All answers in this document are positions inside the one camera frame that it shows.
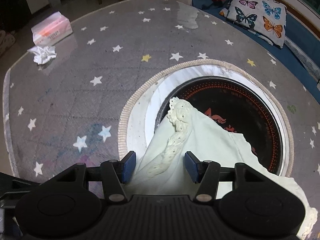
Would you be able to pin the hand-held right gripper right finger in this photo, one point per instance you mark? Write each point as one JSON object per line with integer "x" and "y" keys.
{"x": 192, "y": 166}

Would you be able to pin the white tissue box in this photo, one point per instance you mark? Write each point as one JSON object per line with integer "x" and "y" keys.
{"x": 53, "y": 28}

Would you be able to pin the blue sofa bench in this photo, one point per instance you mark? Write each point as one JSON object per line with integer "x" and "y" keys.
{"x": 295, "y": 27}

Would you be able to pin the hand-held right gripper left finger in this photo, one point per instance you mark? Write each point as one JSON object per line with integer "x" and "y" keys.
{"x": 128, "y": 167}

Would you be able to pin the crumpled white tissue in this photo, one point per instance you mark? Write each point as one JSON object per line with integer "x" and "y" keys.
{"x": 43, "y": 53}

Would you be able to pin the butterfly print pillow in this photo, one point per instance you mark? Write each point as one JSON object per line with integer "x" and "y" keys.
{"x": 257, "y": 12}

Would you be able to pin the light green t-shirt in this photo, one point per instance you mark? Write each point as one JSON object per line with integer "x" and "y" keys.
{"x": 212, "y": 135}

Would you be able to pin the black round induction cooktop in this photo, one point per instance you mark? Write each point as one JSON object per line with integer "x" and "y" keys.
{"x": 250, "y": 105}

